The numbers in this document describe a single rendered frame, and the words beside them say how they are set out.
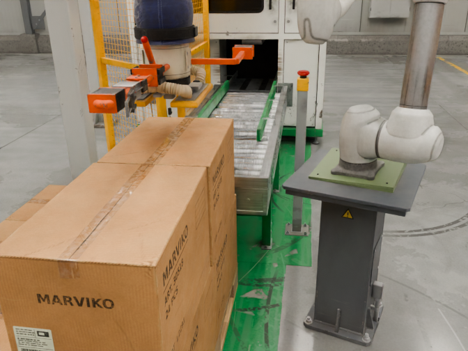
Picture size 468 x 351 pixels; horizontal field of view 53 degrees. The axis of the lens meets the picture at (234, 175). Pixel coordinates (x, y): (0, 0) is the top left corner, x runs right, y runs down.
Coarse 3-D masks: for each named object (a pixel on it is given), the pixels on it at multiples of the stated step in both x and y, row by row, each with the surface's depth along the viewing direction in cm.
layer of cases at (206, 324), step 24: (48, 192) 237; (24, 216) 213; (0, 240) 193; (216, 264) 183; (216, 288) 186; (0, 312) 150; (216, 312) 188; (0, 336) 140; (192, 336) 146; (216, 336) 191
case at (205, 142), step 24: (144, 120) 211; (168, 120) 210; (192, 120) 209; (216, 120) 209; (120, 144) 180; (144, 144) 180; (168, 144) 179; (192, 144) 179; (216, 144) 178; (216, 168) 171; (216, 192) 173; (216, 216) 175; (216, 240) 178
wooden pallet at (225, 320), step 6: (234, 276) 237; (234, 282) 238; (234, 288) 239; (234, 294) 240; (228, 300) 221; (228, 306) 233; (228, 312) 229; (228, 318) 225; (222, 324) 205; (222, 330) 217; (222, 336) 213; (222, 342) 210; (216, 348) 191; (222, 348) 208
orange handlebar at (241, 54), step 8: (240, 56) 184; (168, 64) 169; (192, 64) 181; (200, 64) 180; (208, 64) 180; (216, 64) 179; (224, 64) 179; (232, 64) 178; (128, 80) 142; (136, 80) 147; (152, 80) 150; (128, 88) 131; (96, 104) 118; (104, 104) 118; (112, 104) 118
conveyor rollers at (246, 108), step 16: (224, 96) 429; (240, 96) 428; (256, 96) 432; (224, 112) 378; (240, 112) 376; (256, 112) 375; (272, 112) 374; (240, 128) 334; (256, 128) 333; (240, 144) 301; (256, 144) 307; (240, 160) 275; (256, 160) 274
